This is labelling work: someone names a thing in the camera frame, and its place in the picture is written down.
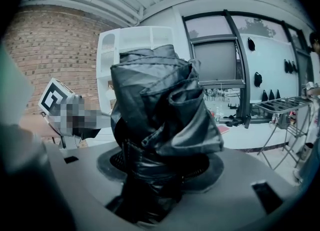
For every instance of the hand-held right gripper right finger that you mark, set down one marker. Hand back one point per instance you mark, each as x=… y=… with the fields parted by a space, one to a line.
x=237 y=180

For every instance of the group of black pouches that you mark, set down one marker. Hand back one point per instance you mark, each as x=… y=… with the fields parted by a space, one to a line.
x=258 y=79

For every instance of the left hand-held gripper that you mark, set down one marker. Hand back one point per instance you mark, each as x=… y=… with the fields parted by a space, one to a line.
x=52 y=97

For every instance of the white plastic shelf unit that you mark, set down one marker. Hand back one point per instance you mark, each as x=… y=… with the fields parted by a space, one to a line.
x=135 y=37

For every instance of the clear plastic bottle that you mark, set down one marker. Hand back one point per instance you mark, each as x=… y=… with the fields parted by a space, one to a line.
x=217 y=115

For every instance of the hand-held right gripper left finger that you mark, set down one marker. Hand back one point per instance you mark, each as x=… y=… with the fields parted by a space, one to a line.
x=82 y=180

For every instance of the red book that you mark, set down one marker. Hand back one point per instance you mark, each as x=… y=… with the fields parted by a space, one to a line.
x=223 y=129

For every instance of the black window frame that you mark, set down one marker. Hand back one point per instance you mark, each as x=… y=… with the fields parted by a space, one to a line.
x=241 y=57

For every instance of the person's left forearm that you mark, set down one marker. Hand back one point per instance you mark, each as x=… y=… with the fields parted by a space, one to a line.
x=35 y=126

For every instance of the metal drying rack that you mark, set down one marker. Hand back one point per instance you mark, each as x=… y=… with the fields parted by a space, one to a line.
x=282 y=105

